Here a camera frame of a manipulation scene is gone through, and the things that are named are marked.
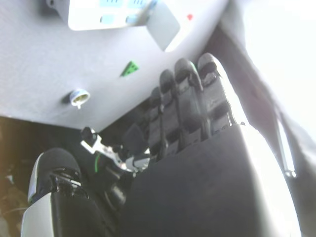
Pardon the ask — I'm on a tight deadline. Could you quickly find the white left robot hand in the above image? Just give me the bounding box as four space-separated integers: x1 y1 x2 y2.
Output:
21 52 303 237

